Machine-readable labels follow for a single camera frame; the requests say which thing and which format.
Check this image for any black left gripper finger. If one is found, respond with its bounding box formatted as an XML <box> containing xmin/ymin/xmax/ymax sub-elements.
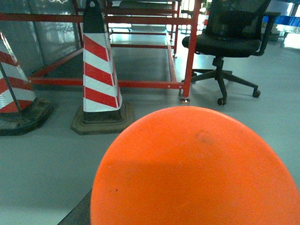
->
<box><xmin>58</xmin><ymin>190</ymin><xmax>91</xmax><ymax>225</ymax></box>

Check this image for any orange cylindrical capacitor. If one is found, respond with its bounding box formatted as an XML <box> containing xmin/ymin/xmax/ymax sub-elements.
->
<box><xmin>90</xmin><ymin>106</ymin><xmax>300</xmax><ymax>225</ymax></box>

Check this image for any red white traffic cone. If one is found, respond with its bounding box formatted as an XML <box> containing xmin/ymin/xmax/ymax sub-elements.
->
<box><xmin>71</xmin><ymin>0</ymin><xmax>134</xmax><ymax>135</ymax></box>

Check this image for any red white cone left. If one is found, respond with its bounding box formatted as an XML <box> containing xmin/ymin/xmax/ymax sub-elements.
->
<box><xmin>0</xmin><ymin>32</ymin><xmax>54</xmax><ymax>136</ymax></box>

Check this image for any black office chair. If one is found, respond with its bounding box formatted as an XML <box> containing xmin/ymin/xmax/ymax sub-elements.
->
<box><xmin>191</xmin><ymin>0</ymin><xmax>278</xmax><ymax>105</ymax></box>

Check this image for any steel rack with blue bins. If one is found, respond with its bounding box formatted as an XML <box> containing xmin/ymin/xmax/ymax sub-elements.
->
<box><xmin>270</xmin><ymin>15</ymin><xmax>300</xmax><ymax>41</ymax></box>

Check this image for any red metal frame table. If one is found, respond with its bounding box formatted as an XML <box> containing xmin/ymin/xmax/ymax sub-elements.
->
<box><xmin>0</xmin><ymin>0</ymin><xmax>202</xmax><ymax>103</ymax></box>

